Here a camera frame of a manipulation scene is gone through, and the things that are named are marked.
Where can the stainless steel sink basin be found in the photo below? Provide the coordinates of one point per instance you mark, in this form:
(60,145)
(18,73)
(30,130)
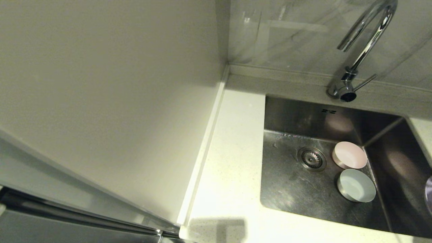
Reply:
(293,192)

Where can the chrome gooseneck faucet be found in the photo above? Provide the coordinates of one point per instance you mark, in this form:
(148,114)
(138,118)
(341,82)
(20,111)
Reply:
(364,52)

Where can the pale blue round bowl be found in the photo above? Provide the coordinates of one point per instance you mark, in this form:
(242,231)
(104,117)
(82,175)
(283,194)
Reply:
(357,185)

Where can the purple plate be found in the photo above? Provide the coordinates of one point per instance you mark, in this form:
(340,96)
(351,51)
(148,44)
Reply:
(429,195)

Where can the tall silver door refrigerator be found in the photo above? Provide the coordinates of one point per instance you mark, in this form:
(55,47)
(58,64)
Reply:
(101,84)

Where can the round metal drain strainer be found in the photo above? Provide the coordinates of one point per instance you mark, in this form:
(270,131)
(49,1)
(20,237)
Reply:
(312,159)

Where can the pink round bowl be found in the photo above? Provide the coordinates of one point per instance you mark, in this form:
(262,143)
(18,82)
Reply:
(351,155)

